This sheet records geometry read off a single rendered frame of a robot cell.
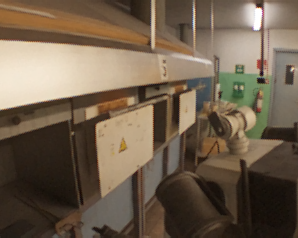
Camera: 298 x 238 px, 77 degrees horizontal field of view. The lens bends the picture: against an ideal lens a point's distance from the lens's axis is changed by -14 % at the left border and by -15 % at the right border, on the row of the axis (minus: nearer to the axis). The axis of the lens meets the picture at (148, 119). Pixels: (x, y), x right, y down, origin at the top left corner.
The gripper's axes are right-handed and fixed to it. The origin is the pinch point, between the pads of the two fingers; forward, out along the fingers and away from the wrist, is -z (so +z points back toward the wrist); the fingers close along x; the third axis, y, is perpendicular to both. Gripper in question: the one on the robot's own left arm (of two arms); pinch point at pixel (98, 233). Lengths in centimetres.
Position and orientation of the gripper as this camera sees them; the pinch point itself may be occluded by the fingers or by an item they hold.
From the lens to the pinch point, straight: 106.2
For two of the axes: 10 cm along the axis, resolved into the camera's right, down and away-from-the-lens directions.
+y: -4.3, 2.0, -8.8
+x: 0.1, -9.7, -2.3
